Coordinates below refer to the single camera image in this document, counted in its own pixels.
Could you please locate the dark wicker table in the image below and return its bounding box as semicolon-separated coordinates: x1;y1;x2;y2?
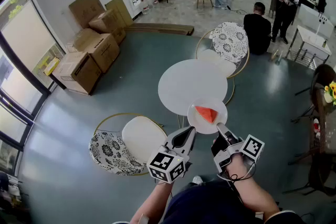
282;86;336;196

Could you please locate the person's left forearm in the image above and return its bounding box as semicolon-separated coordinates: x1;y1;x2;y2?
130;180;174;224

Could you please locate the red watermelon slice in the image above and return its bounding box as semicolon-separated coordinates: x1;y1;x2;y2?
194;105;219;124

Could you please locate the white round table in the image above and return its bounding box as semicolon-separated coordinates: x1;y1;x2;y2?
157;59;228;116

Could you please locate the white round plate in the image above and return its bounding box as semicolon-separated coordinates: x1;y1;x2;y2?
187;98;228;135

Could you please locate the floral back gold frame chair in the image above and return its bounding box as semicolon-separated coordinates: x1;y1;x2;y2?
195;22;250;106
88;112;169;176

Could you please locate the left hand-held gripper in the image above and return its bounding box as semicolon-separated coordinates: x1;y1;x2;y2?
146;126;197;184

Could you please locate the white metal frame desk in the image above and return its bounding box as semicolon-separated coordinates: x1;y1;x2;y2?
285;25;333;69

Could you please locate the yellow flat box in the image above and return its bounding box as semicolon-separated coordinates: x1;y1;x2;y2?
43;57;60;77

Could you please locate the flat cardboard sheet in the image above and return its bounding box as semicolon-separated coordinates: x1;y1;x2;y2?
68;0;106;29
104;0;134;28

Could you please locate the stack of flat brown boards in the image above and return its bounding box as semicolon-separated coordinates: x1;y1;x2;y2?
125;23;195;36

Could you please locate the person's dark navy clothing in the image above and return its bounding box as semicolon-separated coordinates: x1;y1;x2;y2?
160;180;307;224

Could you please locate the sunflower bouquet in vase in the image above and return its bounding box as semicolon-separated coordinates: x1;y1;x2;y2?
323;81;336;106

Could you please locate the small cardboard box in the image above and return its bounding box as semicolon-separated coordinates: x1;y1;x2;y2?
88;9;127;45

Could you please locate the large cardboard box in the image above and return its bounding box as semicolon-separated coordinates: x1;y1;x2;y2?
51;51;102;96
73;28;121;73

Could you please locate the person's right forearm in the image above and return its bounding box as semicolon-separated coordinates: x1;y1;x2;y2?
225;153;280;218

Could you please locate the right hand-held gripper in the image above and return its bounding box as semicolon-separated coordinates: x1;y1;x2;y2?
211;122;265;182

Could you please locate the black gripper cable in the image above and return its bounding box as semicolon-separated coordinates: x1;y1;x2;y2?
217;161;257;182

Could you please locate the group of clear water bottles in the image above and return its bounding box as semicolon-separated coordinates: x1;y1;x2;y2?
133;0;160;15

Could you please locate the white panel board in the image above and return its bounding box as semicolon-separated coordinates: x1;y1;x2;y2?
298;3;335;39

